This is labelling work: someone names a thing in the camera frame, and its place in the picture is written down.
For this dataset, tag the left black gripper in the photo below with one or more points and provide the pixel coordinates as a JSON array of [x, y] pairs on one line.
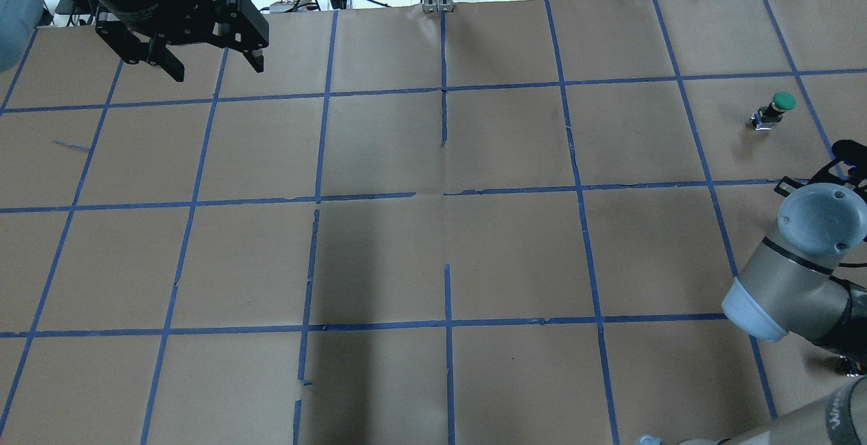
[[150, 5]]

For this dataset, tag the green push button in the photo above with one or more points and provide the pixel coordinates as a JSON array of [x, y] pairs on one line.
[[768, 117]]

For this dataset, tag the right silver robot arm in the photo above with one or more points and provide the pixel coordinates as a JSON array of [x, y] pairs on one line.
[[789, 286]]

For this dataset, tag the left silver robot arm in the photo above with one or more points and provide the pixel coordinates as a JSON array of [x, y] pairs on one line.
[[20, 18]]

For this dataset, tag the blue lit wrist camera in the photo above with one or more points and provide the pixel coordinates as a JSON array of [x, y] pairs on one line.
[[851, 153]]

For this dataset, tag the lower usb hub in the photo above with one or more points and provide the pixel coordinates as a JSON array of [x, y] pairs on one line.
[[281, 7]]

